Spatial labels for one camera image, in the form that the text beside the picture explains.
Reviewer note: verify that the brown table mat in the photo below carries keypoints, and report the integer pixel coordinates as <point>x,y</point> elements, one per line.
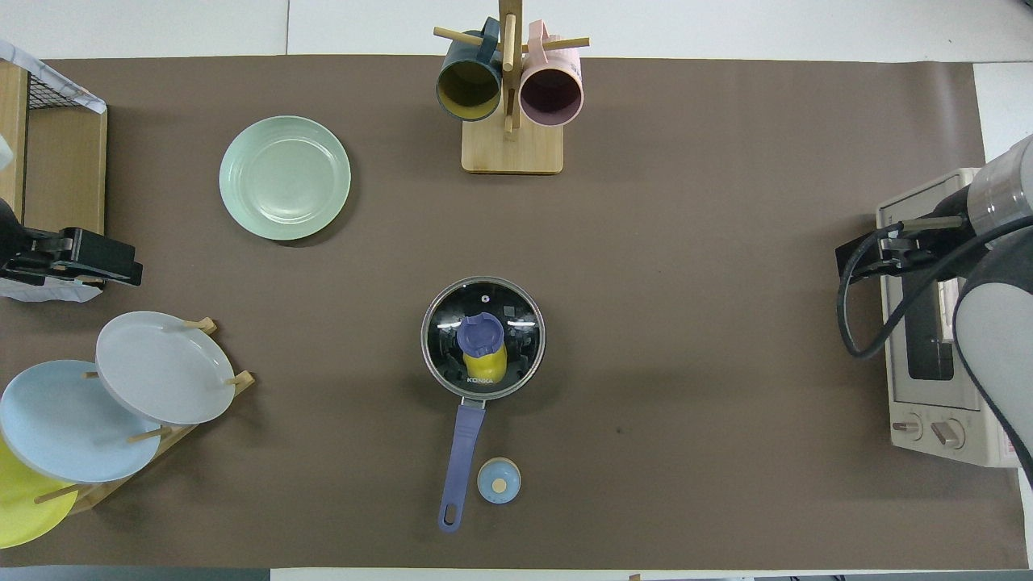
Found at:
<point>646,242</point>

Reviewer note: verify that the wooden mug tree stand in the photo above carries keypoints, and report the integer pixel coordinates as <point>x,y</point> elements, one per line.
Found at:
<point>512,149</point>

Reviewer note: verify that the yellow plate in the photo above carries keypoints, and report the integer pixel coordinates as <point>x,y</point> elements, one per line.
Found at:
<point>20,508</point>

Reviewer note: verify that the light blue plate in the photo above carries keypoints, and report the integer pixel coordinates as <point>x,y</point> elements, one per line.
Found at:
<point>64,424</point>

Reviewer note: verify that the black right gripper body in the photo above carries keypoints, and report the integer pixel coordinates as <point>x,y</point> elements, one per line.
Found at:
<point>871,260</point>

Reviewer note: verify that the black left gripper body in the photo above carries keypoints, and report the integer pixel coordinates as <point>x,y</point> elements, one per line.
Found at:
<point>97,254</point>

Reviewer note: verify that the light green plate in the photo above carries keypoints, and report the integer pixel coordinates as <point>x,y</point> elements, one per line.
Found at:
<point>285,177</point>

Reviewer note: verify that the pink mug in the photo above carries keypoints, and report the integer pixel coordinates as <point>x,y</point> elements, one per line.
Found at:
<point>551,95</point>

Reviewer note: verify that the wooden shelf box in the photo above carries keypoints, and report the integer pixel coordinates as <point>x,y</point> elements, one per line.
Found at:
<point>64,161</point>

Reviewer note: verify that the wooden dish rack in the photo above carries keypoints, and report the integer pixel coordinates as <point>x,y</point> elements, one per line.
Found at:
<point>105,488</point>

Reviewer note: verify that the dark blue mug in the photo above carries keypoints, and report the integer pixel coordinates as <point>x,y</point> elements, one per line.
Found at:
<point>468,89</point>

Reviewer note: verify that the glass lid purple knob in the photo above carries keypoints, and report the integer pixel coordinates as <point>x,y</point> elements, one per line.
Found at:
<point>452,315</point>

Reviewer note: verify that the beige toaster oven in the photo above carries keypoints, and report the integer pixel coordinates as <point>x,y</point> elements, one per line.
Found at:
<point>920,387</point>

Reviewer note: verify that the grey plate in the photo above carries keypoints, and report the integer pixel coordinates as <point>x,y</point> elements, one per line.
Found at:
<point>161,367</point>

